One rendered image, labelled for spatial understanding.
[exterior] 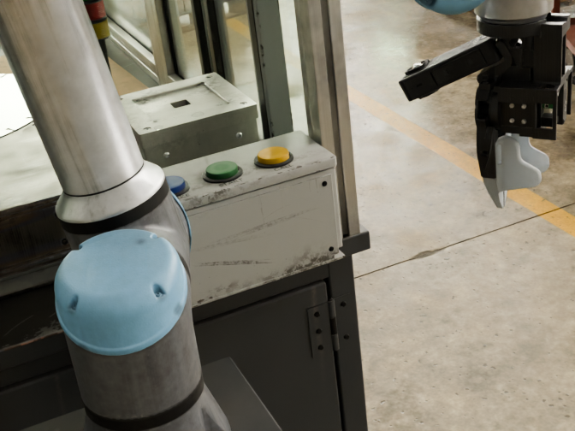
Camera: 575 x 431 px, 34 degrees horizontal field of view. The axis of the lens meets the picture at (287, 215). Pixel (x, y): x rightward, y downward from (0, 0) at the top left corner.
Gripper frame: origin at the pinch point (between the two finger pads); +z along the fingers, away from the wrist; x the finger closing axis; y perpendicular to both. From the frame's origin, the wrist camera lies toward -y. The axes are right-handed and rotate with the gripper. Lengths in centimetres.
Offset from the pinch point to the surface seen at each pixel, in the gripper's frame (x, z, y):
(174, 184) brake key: -5.8, 0.2, -37.6
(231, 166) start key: 0.4, 0.2, -33.2
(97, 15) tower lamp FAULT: 27, -10, -71
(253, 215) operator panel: -0.9, 6.1, -30.2
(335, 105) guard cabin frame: 14.4, -2.9, -24.9
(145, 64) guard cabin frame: 68, 14, -95
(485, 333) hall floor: 98, 91, -31
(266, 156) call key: 3.9, 0.3, -30.1
